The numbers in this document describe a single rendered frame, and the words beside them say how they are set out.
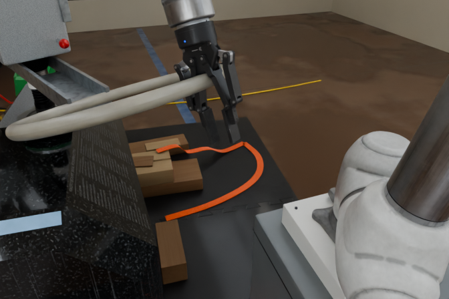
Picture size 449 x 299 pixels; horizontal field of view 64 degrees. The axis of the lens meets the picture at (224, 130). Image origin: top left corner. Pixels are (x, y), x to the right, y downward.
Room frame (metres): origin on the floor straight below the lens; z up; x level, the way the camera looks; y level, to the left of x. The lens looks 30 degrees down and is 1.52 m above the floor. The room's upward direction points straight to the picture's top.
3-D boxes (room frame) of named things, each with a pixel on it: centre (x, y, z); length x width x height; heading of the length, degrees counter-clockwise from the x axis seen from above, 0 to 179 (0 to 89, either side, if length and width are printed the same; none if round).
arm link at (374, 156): (0.62, -0.34, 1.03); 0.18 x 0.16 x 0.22; 164
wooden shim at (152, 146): (2.23, 0.46, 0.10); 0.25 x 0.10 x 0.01; 109
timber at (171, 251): (1.27, 0.28, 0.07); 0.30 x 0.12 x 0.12; 15
